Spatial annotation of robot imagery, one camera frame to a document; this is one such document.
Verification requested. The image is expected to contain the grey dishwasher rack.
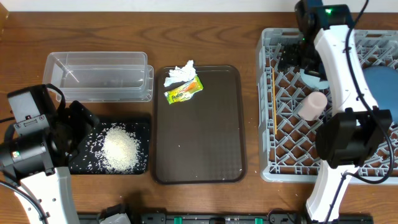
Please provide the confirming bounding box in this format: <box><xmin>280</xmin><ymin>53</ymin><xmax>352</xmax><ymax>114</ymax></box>
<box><xmin>256</xmin><ymin>28</ymin><xmax>397</xmax><ymax>183</ymax></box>

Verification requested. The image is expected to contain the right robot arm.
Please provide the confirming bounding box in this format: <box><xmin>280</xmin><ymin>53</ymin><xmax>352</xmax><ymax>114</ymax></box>
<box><xmin>278</xmin><ymin>0</ymin><xmax>394</xmax><ymax>223</ymax></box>

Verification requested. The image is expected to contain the pink cup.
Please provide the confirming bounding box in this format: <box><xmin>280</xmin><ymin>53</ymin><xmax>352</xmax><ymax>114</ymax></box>
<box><xmin>298</xmin><ymin>91</ymin><xmax>328</xmax><ymax>121</ymax></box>

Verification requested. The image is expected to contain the brown serving tray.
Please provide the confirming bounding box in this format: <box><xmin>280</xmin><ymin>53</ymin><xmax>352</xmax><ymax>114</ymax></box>
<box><xmin>150</xmin><ymin>65</ymin><xmax>247</xmax><ymax>185</ymax></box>

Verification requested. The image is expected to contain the light blue bowl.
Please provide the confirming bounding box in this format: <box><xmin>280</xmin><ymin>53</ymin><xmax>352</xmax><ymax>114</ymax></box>
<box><xmin>300</xmin><ymin>69</ymin><xmax>329</xmax><ymax>90</ymax></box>

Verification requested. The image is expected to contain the clear plastic bin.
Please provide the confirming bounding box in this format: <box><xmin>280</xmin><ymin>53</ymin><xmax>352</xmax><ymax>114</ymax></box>
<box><xmin>42</xmin><ymin>52</ymin><xmax>154</xmax><ymax>103</ymax></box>

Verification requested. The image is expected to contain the pile of white rice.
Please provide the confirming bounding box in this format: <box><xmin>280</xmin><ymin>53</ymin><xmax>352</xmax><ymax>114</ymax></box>
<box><xmin>73</xmin><ymin>123</ymin><xmax>149</xmax><ymax>174</ymax></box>

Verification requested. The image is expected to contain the wooden chopstick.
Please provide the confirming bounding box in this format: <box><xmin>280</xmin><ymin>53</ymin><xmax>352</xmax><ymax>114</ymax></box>
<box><xmin>272</xmin><ymin>68</ymin><xmax>277</xmax><ymax>136</ymax></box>

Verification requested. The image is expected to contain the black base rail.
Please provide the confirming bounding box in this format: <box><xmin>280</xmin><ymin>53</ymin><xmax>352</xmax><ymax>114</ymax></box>
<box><xmin>78</xmin><ymin>213</ymin><xmax>374</xmax><ymax>224</ymax></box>

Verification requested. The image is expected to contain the dark blue plate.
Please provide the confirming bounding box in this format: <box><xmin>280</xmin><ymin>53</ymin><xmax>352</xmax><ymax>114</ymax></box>
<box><xmin>363</xmin><ymin>66</ymin><xmax>398</xmax><ymax>124</ymax></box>

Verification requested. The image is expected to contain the black plastic tray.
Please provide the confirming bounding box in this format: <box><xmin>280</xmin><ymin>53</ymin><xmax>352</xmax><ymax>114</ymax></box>
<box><xmin>68</xmin><ymin>115</ymin><xmax>152</xmax><ymax>175</ymax></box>

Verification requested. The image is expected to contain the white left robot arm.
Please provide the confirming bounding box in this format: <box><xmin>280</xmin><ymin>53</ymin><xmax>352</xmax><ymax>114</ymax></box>
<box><xmin>2</xmin><ymin>101</ymin><xmax>99</xmax><ymax>223</ymax></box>

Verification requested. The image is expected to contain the white tissue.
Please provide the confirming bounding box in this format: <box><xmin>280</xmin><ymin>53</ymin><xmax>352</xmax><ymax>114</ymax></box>
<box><xmin>164</xmin><ymin>60</ymin><xmax>197</xmax><ymax>87</ymax></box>

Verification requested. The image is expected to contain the yellow snack wrapper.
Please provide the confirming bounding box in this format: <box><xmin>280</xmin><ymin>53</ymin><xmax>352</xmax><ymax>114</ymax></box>
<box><xmin>164</xmin><ymin>76</ymin><xmax>203</xmax><ymax>105</ymax></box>

